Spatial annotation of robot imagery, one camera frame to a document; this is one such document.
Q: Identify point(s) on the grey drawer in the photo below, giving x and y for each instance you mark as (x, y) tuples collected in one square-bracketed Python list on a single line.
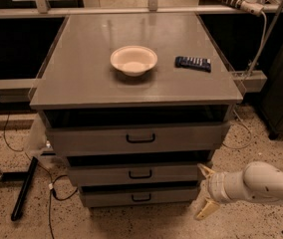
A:
[(139, 196), (135, 173), (137, 138)]

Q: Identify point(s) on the black pole on floor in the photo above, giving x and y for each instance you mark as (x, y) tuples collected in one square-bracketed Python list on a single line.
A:
[(17, 210)]

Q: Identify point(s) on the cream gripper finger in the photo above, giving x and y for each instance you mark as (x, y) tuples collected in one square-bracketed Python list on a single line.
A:
[(206, 171), (208, 207)]

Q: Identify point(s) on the white power strip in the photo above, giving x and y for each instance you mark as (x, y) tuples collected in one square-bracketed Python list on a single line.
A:
[(249, 6)]

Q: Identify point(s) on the grey bottom drawer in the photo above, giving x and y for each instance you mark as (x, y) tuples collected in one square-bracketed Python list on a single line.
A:
[(139, 196)]

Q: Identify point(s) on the grey drawer cabinet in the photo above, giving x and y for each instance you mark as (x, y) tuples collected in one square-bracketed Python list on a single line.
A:
[(81, 88)]

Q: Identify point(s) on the grey top drawer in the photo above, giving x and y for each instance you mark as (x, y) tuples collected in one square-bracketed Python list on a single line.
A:
[(137, 138)]

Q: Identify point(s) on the dark blue snack packet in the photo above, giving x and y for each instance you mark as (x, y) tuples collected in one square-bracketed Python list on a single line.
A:
[(199, 64)]

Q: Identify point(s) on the grey middle drawer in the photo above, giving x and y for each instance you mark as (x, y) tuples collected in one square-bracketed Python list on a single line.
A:
[(135, 173)]

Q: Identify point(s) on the grey metal frame rail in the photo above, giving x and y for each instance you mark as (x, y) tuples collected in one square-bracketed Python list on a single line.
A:
[(18, 90)]

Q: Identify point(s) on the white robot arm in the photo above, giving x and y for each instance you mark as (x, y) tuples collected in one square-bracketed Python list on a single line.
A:
[(257, 182)]

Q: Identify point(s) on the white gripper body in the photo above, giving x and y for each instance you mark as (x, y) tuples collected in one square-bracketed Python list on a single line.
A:
[(215, 187)]

